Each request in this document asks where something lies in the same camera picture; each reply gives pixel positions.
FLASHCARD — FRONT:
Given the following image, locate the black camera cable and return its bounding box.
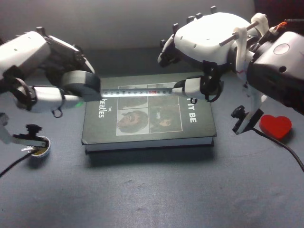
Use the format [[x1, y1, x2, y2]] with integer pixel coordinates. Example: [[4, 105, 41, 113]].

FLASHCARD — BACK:
[[253, 127, 304, 173], [0, 152, 33, 179]]

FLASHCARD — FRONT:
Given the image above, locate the small white cup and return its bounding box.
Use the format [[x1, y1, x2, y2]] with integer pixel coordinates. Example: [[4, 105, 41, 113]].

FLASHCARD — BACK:
[[28, 136, 52, 159]]

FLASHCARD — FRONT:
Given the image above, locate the black Let It Be album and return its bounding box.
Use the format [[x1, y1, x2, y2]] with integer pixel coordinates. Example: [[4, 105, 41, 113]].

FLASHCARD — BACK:
[[81, 72, 217, 154]]

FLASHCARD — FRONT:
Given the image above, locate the black right camera cable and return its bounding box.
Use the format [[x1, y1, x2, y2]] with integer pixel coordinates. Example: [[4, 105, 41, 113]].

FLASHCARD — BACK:
[[253, 127, 304, 173]]

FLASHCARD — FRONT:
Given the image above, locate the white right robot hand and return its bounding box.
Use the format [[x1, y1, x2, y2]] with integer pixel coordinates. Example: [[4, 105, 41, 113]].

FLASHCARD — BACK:
[[157, 6, 258, 103]]

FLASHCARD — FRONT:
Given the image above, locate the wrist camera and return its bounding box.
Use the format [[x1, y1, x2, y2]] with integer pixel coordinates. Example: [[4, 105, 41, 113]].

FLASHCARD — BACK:
[[231, 105, 264, 135], [13, 123, 48, 149]]

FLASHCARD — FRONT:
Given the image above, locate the red heart block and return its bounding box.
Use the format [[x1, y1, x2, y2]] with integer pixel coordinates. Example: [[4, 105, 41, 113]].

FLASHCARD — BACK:
[[258, 114, 293, 140]]

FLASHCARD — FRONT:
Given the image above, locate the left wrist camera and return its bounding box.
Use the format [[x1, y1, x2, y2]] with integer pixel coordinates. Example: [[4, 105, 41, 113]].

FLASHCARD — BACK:
[[13, 123, 48, 149]]

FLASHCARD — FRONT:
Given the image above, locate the black left camera cable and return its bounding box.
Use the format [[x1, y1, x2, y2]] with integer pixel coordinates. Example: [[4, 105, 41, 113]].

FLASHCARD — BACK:
[[0, 152, 33, 179]]

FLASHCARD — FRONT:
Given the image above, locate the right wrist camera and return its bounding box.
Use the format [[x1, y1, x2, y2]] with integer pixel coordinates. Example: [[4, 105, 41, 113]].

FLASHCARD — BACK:
[[231, 105, 264, 135]]

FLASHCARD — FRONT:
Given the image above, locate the grey and black tape measure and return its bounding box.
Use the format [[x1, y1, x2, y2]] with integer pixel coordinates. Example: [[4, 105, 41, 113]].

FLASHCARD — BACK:
[[62, 70, 176, 102]]

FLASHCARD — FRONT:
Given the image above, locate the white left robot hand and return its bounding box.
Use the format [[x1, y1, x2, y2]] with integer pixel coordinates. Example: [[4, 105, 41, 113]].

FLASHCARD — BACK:
[[0, 26, 103, 118]]

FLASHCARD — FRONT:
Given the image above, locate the white backdrop board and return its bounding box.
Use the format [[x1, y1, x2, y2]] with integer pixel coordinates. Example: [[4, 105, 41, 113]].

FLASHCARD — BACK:
[[0, 0, 256, 52]]

